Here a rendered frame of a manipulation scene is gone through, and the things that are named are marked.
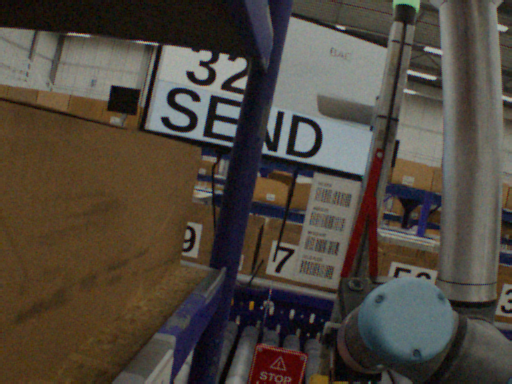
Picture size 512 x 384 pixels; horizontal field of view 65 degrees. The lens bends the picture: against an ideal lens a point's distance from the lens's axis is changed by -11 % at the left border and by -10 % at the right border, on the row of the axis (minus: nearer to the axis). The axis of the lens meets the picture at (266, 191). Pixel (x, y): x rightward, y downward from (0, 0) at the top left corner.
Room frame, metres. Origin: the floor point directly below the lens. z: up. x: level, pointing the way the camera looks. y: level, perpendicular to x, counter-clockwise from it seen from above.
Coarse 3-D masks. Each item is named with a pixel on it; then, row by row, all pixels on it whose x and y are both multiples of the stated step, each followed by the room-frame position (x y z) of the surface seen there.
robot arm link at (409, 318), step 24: (384, 288) 0.43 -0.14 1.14; (408, 288) 0.43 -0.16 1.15; (432, 288) 0.43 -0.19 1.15; (360, 312) 0.45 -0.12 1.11; (384, 312) 0.42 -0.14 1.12; (408, 312) 0.42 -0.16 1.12; (432, 312) 0.41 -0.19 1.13; (456, 312) 0.44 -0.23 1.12; (360, 336) 0.45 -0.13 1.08; (384, 336) 0.40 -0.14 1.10; (408, 336) 0.40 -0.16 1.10; (432, 336) 0.40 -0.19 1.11; (360, 360) 0.48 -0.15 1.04; (384, 360) 0.42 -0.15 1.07; (408, 360) 0.39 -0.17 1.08; (432, 360) 0.41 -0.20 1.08
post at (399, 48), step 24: (408, 24) 0.78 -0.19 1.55; (408, 48) 0.78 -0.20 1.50; (384, 72) 0.81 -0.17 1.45; (384, 96) 0.79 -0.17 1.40; (384, 120) 0.79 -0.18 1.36; (384, 144) 0.79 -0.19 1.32; (384, 168) 0.78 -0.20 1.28; (384, 192) 0.79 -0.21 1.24; (360, 240) 0.79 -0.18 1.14; (360, 264) 0.79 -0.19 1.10; (336, 312) 0.79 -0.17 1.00
